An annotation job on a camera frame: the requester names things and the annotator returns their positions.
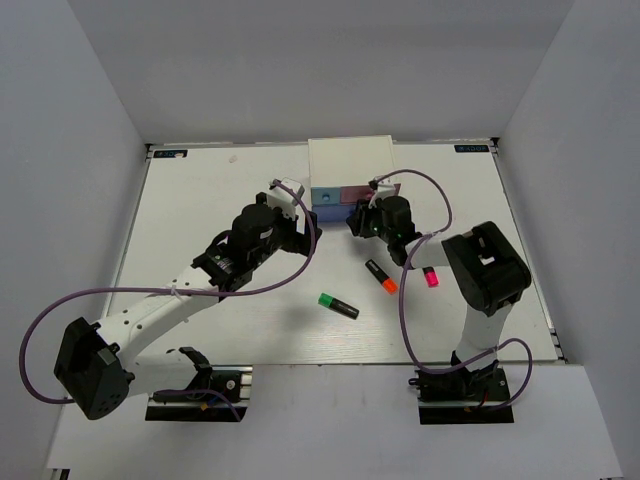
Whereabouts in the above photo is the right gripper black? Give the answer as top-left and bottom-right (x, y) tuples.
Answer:
(347, 197), (396, 244)

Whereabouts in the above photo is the left table label sticker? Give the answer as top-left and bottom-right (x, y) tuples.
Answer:
(153, 149), (188, 159)

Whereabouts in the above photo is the green highlighter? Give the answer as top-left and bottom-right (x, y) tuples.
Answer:
(318, 293), (359, 320)

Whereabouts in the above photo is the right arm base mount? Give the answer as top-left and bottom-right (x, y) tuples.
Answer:
(408, 368), (514, 425)

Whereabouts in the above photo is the light blue drawer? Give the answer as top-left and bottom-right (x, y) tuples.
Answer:
(311, 187), (341, 206)

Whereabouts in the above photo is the pink drawer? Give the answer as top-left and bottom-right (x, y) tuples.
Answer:
(341, 183), (401, 205)

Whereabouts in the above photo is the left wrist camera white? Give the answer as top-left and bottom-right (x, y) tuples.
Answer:
(266, 178), (305, 220)

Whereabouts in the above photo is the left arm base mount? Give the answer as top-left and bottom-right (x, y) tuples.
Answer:
(145, 366), (253, 423)

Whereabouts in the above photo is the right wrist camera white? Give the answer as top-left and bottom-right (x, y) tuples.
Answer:
(369, 177), (397, 209)

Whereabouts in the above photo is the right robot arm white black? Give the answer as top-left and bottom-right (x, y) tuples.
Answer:
(346, 196), (532, 399)

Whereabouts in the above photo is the orange highlighter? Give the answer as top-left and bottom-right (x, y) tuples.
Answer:
(365, 259), (398, 295)

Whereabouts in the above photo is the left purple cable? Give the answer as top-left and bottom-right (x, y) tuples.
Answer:
(20, 180), (319, 420)

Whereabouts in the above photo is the right table label sticker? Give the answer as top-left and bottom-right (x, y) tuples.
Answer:
(454, 144), (490, 153)

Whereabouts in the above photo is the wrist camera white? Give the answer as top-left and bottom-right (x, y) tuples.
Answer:
(369, 177), (397, 209)
(266, 178), (305, 220)

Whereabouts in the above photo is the white drawer cabinet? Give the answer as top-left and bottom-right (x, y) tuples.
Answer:
(308, 135), (395, 188)

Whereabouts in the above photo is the pink highlighter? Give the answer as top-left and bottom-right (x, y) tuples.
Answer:
(422, 267), (440, 288)

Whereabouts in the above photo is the purple cable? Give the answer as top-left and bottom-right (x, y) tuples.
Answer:
(369, 168), (534, 412)
(20, 180), (319, 420)

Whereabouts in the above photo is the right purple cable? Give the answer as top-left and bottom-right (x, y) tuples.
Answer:
(369, 168), (534, 412)

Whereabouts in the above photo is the table label sticker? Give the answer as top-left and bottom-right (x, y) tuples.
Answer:
(153, 149), (188, 159)
(454, 144), (490, 153)

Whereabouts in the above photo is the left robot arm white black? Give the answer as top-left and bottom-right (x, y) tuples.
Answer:
(54, 185), (322, 420)

